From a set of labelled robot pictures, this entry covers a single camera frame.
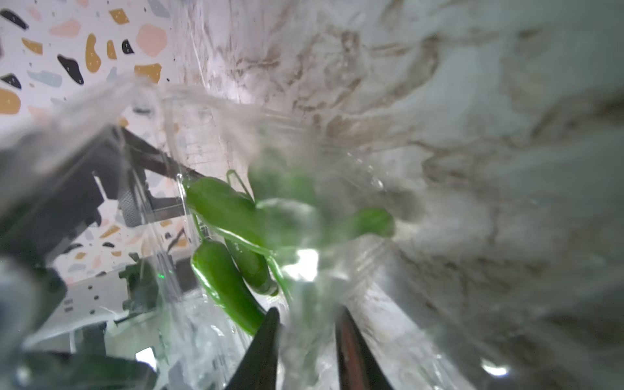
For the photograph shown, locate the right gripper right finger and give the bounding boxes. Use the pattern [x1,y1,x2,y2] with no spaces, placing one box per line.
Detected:
[335,306,393,390]

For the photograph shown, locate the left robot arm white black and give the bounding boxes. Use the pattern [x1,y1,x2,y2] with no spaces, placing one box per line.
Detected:
[1,126,197,349]

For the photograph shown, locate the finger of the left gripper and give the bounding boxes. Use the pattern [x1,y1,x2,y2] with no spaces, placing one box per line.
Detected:
[92,126,202,227]

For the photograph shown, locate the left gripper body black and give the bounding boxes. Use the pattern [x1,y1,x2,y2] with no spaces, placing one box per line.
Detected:
[1,144,105,311]

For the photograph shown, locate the green peppers from container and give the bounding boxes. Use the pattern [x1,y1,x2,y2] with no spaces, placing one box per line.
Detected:
[184,152,397,335]

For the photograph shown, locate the clear container peppers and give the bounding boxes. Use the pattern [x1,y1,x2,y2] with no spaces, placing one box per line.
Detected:
[1,78,467,389]

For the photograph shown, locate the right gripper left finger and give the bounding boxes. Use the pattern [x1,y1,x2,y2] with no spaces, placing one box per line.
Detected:
[225,308,281,390]

